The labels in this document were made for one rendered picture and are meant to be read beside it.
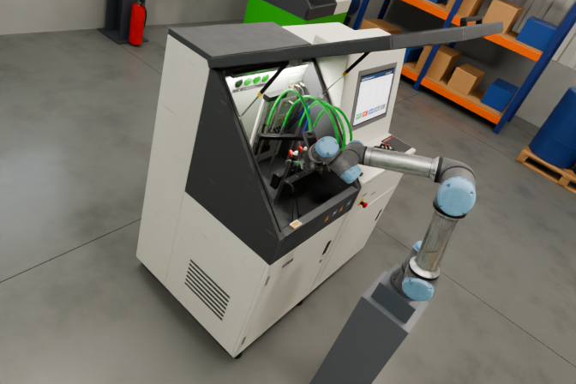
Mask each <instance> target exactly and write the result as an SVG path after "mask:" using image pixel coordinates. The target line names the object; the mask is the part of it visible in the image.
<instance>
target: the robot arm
mask: <svg viewBox="0 0 576 384"><path fill-rule="evenodd" d="M303 138H304V141H305V144H306V147H307V149H308V150H305V151H302V152H301V153H299V154H298V155H297V157H298V160H299V161H300V165H301V169H303V172H305V171H318V170H319V171H320V170H322V169H323V162H324V163H326V164H327V165H328V166H329V167H330V168H331V169H332V170H333V171H334V172H335V173H336V174H337V175H338V176H340V178H341V179H343V180H344V181H345V182H346V183H352V182H353V181H355V180H356V179H357V178H358V176H359V175H360V174H361V172H362V170H361V168H360V167H359V165H366V166H371V167H375V168H380V169H384V170H389V171H396V172H401V173H404V174H409V175H413V176H418V177H426V178H430V179H431V180H432V182H434V183H439V184H440V185H439V188H438V190H437V193H436V195H435V198H434V201H433V208H434V210H435V211H434V213H433V216H432V218H431V220H430V222H429V226H428V229H427V230H426V233H425V235H424V238H423V240H422V241H418V242H416V244H415V245H413V248H412V250H411V252H410V253H409V254H408V256H407V257H406V259H405V261H404V262H403V264H402V265H401V266H399V267H398V268H396V269H395V270H393V272H392V273H391V275H390V278H389V280H390V284H391V286H392V287H393V288H394V290H396V292H398V294H400V295H401V296H402V297H406V298H409V299H413V300H416V301H427V300H429V299H430V298H432V296H433V294H434V292H435V290H434V288H435V283H436V281H437V280H438V277H439V275H440V272H441V270H440V268H439V264H440V262H441V259H442V256H443V255H444V253H445V251H446V248H447V246H448V244H449V241H450V239H451V237H452V234H453V232H454V230H455V227H456V225H457V224H458V222H459V219H463V218H464V217H465V216H466V214H467V213H468V212H469V211H470V210H471V209H472V207H473V205H474V203H475V200H476V177H475V174H474V172H473V170H472V169H471V168H470V167H469V166H468V165H466V164H464V163H462V162H459V161H457V160H454V159H447V158H442V157H437V158H436V159H432V158H427V157H423V156H417V155H413V154H408V153H400V152H395V151H390V150H386V149H380V148H376V147H367V146H364V144H362V142H360V141H357V140H354V141H350V142H349V143H348V144H347V145H346V146H345V148H344V150H343V151H342V150H341V149H340V148H339V144H338V142H337V141H336V140H335V139H334V138H333V137H332V136H325V137H323V138H320V140H317V139H316V136H315V132H314V131H306V132H303ZM303 163H304V164H305V165H303ZM304 166H305V170H304Z"/></svg>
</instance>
